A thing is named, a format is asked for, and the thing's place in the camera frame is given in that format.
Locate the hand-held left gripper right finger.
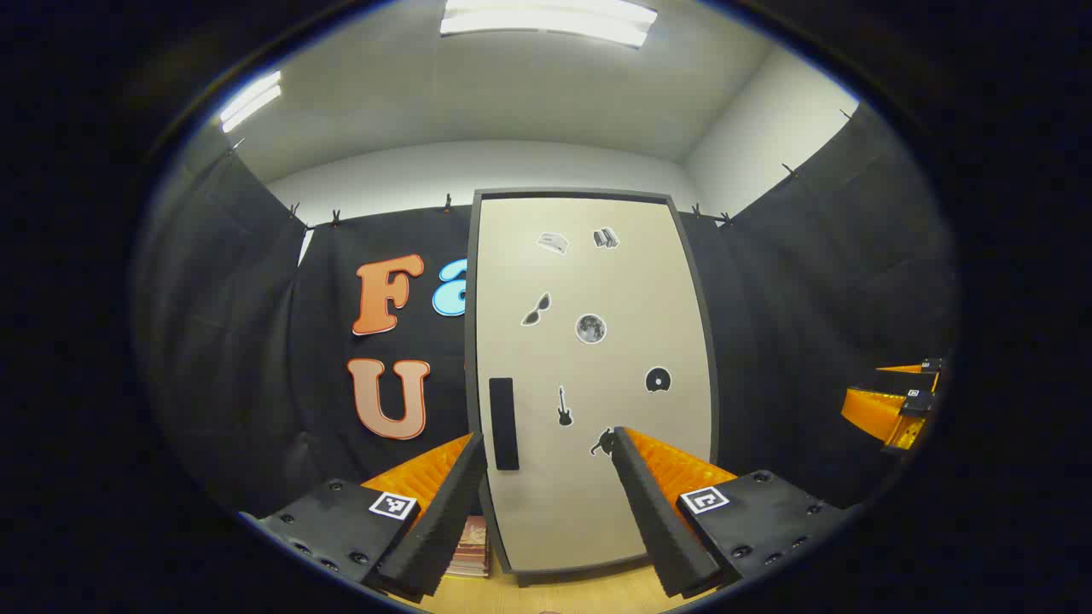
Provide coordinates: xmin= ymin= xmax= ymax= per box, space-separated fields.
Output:
xmin=608 ymin=426 xmax=856 ymax=600

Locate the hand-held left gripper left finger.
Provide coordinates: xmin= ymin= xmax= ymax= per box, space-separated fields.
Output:
xmin=239 ymin=431 xmax=489 ymax=605

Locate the black door handle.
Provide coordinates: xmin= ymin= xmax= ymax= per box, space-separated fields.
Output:
xmin=489 ymin=377 xmax=520 ymax=472

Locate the grey cabinet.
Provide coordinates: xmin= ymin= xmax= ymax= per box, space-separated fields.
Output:
xmin=463 ymin=188 xmax=722 ymax=589

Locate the black backdrop cloth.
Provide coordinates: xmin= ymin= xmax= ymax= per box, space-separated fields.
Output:
xmin=136 ymin=102 xmax=961 ymax=521

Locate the ceiling light panel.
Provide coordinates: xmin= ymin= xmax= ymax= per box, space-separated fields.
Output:
xmin=219 ymin=70 xmax=283 ymax=134
xmin=439 ymin=0 xmax=659 ymax=49

